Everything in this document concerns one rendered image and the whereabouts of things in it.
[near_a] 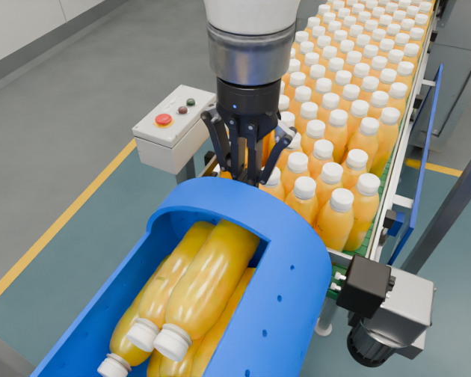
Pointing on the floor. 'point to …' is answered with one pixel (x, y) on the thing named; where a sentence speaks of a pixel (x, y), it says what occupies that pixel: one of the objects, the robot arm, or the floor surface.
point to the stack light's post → (449, 210)
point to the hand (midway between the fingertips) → (245, 191)
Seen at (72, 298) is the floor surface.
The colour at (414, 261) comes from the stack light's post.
